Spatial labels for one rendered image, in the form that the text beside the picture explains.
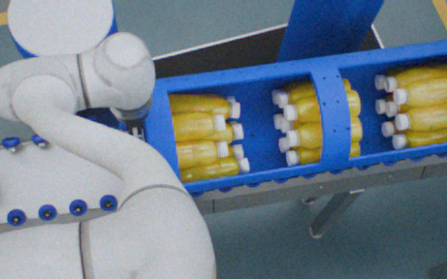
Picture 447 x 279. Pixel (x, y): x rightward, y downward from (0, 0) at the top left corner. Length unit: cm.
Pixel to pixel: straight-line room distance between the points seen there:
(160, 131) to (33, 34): 53
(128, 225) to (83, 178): 104
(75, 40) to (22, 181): 39
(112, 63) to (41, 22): 72
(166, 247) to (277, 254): 198
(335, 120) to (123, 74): 57
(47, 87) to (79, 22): 69
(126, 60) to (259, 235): 163
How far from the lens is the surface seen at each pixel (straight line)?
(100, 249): 66
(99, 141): 93
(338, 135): 150
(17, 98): 114
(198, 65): 272
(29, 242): 68
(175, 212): 70
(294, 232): 266
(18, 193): 174
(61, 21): 180
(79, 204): 165
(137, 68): 111
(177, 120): 151
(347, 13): 212
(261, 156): 170
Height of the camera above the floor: 254
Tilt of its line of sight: 68 degrees down
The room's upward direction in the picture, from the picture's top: 11 degrees clockwise
